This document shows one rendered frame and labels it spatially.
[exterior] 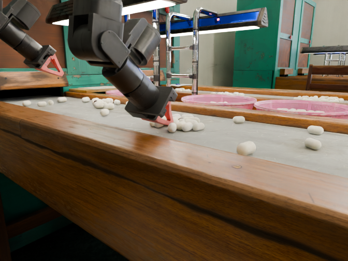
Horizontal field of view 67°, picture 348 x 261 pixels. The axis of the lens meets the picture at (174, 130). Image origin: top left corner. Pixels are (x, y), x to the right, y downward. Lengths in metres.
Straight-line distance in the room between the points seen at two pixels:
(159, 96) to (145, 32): 0.12
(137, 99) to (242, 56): 3.14
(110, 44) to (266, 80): 3.10
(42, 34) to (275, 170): 1.21
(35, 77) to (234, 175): 1.09
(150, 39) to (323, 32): 5.32
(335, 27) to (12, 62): 5.19
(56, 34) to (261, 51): 2.59
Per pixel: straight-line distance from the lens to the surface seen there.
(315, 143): 0.51
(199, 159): 0.34
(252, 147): 0.44
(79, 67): 1.43
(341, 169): 0.44
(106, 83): 1.52
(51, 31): 1.40
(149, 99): 0.51
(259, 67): 3.49
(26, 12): 0.89
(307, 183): 0.30
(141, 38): 0.50
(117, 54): 0.44
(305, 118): 0.68
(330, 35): 5.70
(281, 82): 3.43
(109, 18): 0.44
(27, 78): 1.27
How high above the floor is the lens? 0.88
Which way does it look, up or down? 13 degrees down
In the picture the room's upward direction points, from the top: straight up
